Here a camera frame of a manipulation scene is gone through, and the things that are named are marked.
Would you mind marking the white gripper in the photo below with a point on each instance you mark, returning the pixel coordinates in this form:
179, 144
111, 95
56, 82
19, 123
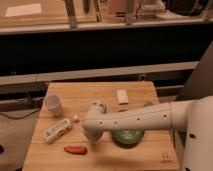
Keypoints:
93, 135

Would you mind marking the white plastic bottle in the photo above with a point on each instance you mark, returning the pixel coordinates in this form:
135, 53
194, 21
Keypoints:
59, 129

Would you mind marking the green frying pan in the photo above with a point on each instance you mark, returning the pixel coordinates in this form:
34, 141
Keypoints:
127, 137

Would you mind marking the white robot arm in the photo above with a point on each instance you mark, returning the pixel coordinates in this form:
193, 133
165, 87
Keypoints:
193, 116

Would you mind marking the white paper cup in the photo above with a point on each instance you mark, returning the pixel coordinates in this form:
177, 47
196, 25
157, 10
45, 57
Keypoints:
53, 104

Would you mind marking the red pepper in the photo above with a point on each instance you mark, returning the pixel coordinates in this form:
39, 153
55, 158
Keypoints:
78, 150

